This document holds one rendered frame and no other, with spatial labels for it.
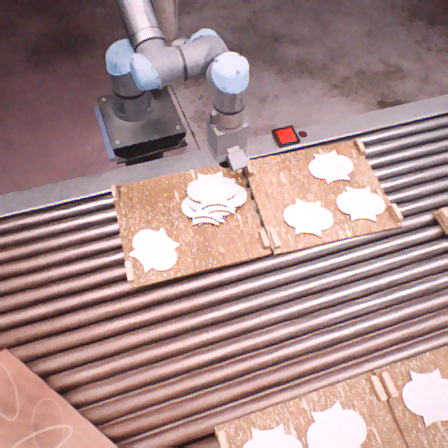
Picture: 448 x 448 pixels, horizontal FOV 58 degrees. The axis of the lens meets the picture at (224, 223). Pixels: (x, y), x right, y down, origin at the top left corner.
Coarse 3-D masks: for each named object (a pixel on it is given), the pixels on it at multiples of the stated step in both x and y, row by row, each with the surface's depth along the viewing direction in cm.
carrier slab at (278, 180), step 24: (336, 144) 137; (264, 168) 131; (288, 168) 132; (360, 168) 133; (264, 192) 127; (288, 192) 127; (312, 192) 127; (336, 192) 127; (264, 216) 122; (336, 216) 123; (384, 216) 123; (288, 240) 118; (312, 240) 118; (336, 240) 119
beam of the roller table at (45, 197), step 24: (336, 120) 146; (360, 120) 146; (384, 120) 147; (408, 120) 147; (264, 144) 139; (312, 144) 141; (120, 168) 132; (144, 168) 132; (168, 168) 133; (192, 168) 133; (24, 192) 126; (48, 192) 126; (72, 192) 127; (96, 192) 127; (0, 216) 122
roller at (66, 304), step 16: (400, 208) 127; (416, 208) 128; (432, 208) 130; (96, 288) 111; (112, 288) 111; (128, 288) 111; (144, 288) 113; (48, 304) 108; (64, 304) 108; (80, 304) 109; (0, 320) 105; (16, 320) 106; (32, 320) 107
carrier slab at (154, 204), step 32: (128, 192) 125; (160, 192) 125; (128, 224) 119; (160, 224) 120; (192, 224) 120; (224, 224) 120; (256, 224) 121; (128, 256) 114; (192, 256) 115; (224, 256) 115; (256, 256) 115
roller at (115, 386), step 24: (408, 288) 113; (432, 288) 114; (336, 312) 109; (360, 312) 110; (264, 336) 105; (288, 336) 106; (168, 360) 103; (192, 360) 102; (216, 360) 103; (96, 384) 99; (120, 384) 98; (144, 384) 100
